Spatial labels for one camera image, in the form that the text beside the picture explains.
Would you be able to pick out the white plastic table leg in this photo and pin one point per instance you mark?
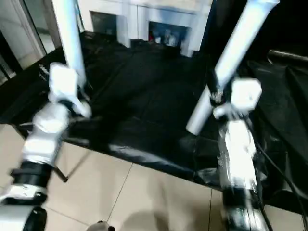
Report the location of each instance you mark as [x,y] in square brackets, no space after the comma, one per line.
[69,36]
[240,43]

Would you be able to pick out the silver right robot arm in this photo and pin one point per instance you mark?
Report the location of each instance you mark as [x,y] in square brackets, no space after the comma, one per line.
[238,156]

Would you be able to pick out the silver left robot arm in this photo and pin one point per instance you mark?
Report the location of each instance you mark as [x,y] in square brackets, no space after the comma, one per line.
[43,144]

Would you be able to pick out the black mat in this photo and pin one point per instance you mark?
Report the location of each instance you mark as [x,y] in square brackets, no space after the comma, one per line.
[156,96]

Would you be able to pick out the patterned white cup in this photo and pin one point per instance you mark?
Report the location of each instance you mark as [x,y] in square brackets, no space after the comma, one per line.
[172,38]

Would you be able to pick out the dark long bar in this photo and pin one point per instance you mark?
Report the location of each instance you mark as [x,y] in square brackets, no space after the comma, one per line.
[288,55]

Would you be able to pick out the white cabinet with glass doors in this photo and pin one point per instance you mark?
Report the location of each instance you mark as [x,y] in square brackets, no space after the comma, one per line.
[168,14]

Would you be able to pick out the thin dark metal rod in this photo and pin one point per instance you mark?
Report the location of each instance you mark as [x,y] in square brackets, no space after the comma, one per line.
[65,179]

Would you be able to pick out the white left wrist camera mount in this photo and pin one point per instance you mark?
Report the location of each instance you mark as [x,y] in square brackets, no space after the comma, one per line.
[63,84]

